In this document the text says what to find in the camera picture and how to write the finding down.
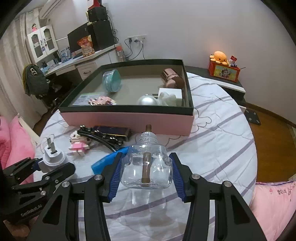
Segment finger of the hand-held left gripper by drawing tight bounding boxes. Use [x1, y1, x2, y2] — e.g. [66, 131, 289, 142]
[3, 157, 45, 185]
[14, 162, 76, 197]

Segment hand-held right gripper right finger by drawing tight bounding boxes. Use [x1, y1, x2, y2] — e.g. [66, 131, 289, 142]
[169, 152, 267, 241]

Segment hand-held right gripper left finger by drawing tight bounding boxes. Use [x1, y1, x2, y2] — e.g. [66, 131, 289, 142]
[26, 152, 125, 241]

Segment white plug-in heater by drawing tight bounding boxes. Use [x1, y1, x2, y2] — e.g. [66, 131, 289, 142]
[37, 137, 70, 173]

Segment blue plastic tool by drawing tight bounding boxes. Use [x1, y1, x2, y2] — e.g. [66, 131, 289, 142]
[91, 147, 129, 175]

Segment clear bottle with brown wick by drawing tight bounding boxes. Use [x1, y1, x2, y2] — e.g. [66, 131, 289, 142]
[120, 124, 174, 190]

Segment pink box with black rim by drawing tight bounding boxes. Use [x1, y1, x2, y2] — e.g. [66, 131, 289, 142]
[57, 59, 195, 137]

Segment green printed card packet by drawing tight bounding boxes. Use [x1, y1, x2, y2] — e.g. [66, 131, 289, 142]
[75, 93, 104, 106]

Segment silver ball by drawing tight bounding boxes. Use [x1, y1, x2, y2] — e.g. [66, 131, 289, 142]
[136, 94, 159, 106]

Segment white square box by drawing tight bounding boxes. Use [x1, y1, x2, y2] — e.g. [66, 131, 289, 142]
[158, 88, 184, 106]

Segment teal round case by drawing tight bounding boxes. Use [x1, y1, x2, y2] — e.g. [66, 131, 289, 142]
[102, 69, 122, 93]

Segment rose gold round container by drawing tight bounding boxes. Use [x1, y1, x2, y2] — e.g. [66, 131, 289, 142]
[161, 68, 185, 90]

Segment pink bedding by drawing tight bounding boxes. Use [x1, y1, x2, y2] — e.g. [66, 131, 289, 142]
[0, 115, 38, 186]

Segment pink block figure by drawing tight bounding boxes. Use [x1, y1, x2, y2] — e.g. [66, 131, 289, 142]
[69, 131, 93, 157]

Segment black hair clip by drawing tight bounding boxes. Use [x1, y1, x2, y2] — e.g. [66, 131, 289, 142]
[77, 125, 123, 150]

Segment dark purple flat box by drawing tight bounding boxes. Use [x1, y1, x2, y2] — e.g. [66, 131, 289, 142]
[92, 126, 132, 141]

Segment beige curtain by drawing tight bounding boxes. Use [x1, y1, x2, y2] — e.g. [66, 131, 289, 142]
[0, 9, 42, 121]

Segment black bathroom scale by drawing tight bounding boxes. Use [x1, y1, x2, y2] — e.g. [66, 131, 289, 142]
[245, 108, 261, 126]

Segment pink quilt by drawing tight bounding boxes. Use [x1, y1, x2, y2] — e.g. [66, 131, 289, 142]
[250, 179, 296, 241]

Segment white desk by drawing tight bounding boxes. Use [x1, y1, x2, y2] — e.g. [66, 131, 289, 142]
[40, 43, 121, 80]

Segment black white TV stand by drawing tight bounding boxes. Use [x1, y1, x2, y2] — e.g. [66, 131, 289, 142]
[185, 66, 247, 109]

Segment blue white box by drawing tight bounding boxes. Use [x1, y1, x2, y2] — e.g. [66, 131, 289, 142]
[58, 47, 71, 62]

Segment red printed tin box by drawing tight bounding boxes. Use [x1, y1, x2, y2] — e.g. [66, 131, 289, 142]
[208, 61, 241, 82]

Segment white glass-door cabinet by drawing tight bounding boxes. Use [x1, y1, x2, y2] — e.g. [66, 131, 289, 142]
[25, 24, 59, 63]

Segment red white snack bag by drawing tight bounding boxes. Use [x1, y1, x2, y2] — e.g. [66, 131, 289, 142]
[81, 44, 95, 57]

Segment red capped bottle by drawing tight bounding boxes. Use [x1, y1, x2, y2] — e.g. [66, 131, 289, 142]
[116, 44, 125, 62]

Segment orange octopus plush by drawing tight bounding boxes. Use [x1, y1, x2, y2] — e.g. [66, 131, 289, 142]
[210, 51, 229, 65]

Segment black monitor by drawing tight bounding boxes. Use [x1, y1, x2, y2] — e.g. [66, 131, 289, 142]
[68, 23, 89, 52]

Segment black computer tower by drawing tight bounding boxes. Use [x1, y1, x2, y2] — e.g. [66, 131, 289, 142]
[87, 20, 115, 51]

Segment white air conditioner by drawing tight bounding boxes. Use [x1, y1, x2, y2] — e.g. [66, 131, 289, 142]
[38, 0, 60, 18]

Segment black speaker box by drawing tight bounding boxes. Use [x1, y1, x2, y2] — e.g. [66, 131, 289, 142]
[88, 6, 109, 22]

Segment white bed frame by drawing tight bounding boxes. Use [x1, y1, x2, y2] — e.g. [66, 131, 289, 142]
[17, 113, 41, 145]

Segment black power cables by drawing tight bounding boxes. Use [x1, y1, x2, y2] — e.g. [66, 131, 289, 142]
[124, 38, 145, 61]

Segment white wall socket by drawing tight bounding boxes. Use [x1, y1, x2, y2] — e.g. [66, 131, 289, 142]
[127, 35, 147, 43]

